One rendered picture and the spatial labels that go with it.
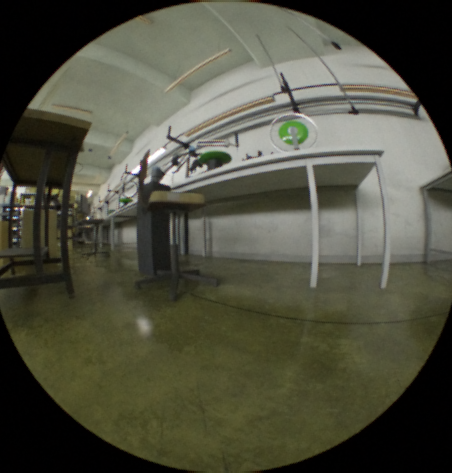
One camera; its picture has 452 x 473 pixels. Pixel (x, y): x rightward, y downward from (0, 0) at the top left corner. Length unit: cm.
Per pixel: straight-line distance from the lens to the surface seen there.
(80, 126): 101
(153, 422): 40
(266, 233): 206
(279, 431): 38
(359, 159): 120
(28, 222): 210
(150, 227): 140
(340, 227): 197
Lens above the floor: 36
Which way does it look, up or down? 1 degrees down
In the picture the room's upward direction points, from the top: 1 degrees counter-clockwise
